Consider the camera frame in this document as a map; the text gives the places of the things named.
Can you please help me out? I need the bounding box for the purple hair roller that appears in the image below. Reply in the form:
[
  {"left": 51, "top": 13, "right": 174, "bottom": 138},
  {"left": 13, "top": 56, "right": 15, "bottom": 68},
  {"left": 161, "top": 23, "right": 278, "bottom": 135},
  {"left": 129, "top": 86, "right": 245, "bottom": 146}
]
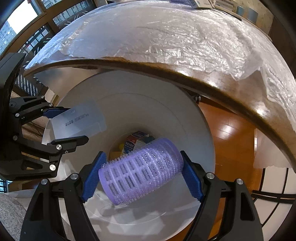
[
  {"left": 170, "top": 0, "right": 190, "bottom": 5},
  {"left": 98, "top": 138, "right": 184, "bottom": 205}
]

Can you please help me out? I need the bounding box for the white round trash bin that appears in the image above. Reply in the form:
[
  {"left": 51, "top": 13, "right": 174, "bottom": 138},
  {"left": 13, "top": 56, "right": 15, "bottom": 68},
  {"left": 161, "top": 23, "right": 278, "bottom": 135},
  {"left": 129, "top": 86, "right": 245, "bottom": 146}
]
[{"left": 41, "top": 70, "right": 216, "bottom": 241}]

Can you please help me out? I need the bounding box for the small blue-grey cup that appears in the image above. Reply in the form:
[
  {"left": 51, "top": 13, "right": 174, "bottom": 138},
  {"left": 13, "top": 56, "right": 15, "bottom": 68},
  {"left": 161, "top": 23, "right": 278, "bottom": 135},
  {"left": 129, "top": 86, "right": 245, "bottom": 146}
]
[{"left": 236, "top": 6, "right": 244, "bottom": 16}]

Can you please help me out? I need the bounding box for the naproxen sodium medicine box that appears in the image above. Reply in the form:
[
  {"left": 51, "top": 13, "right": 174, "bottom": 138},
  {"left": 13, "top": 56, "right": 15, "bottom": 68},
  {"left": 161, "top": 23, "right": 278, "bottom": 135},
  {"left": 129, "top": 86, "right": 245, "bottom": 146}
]
[{"left": 121, "top": 131, "right": 155, "bottom": 155}]

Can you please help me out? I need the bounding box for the white plastic box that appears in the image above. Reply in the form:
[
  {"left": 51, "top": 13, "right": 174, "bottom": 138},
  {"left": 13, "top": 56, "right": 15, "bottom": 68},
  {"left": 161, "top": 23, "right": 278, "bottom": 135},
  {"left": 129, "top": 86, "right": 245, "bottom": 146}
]
[{"left": 42, "top": 99, "right": 107, "bottom": 144}]

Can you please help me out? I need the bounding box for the clear plastic table cover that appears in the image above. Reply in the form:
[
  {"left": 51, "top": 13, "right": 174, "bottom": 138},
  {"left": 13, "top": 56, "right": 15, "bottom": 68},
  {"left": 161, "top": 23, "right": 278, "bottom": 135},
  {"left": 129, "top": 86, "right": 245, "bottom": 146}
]
[{"left": 24, "top": 0, "right": 296, "bottom": 168}]

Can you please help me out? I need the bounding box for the stack of books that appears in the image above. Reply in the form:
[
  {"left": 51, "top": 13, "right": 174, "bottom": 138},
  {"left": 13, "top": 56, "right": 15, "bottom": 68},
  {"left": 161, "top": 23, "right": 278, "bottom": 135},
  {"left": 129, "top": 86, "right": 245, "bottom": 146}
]
[{"left": 213, "top": 0, "right": 237, "bottom": 11}]

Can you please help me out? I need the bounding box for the white barcode medicine box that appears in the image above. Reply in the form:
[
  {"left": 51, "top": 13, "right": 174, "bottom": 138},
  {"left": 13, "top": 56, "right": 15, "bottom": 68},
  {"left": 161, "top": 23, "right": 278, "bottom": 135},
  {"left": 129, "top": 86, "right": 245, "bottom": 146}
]
[{"left": 188, "top": 0, "right": 213, "bottom": 9}]

